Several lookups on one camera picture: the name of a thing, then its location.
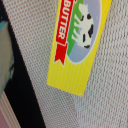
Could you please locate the yellow butter box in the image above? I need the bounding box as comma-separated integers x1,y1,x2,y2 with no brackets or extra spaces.
47,0,112,96

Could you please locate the beige woven placemat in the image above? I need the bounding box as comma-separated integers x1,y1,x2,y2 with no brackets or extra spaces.
2,0,128,128

